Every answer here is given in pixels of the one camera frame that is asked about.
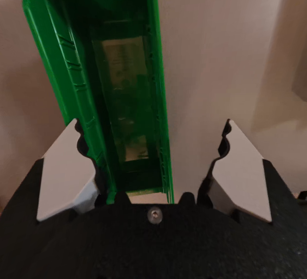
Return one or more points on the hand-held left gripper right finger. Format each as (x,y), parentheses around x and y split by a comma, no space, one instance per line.
(242,176)

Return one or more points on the stack of nested green bins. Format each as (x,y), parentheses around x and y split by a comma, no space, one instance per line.
(72,80)

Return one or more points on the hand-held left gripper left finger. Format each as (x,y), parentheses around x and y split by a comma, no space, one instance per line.
(62,176)

